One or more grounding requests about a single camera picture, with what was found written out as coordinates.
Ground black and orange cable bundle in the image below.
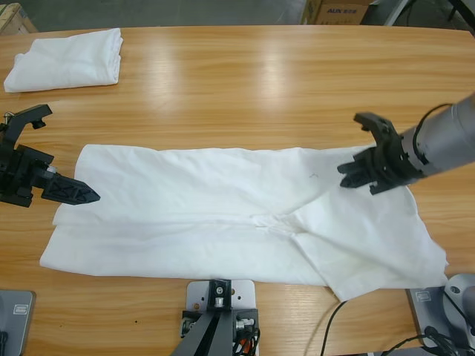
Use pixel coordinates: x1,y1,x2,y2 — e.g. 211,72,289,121
232,326,263,356

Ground white metal frame bar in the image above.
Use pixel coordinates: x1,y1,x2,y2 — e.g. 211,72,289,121
384,0,413,27

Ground black tripod leg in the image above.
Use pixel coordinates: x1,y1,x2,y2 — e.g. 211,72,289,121
447,0,475,37

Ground black base power cable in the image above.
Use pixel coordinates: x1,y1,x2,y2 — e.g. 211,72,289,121
378,325,475,356

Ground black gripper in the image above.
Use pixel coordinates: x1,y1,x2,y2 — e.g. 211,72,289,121
336,136,426,197
0,125,102,208

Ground folded plain white t-shirt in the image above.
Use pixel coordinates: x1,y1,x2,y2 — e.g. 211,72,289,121
3,27,124,93

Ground long black cable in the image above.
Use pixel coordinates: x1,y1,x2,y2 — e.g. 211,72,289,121
321,300,347,356

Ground cardboard box with blue print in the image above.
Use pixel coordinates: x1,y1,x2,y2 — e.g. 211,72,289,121
301,0,373,26

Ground thin black wrist camera cable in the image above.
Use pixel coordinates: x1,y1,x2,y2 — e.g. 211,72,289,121
413,102,454,166

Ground white mounting plate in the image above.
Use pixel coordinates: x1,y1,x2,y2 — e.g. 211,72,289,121
185,280,258,327

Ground wooden crate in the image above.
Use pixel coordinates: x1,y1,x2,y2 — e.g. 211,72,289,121
0,2,39,36

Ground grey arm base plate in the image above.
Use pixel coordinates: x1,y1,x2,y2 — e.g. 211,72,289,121
0,289,37,356
406,273,475,349

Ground white t-shirt with black logo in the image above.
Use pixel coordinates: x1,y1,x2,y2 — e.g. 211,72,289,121
39,144,450,302

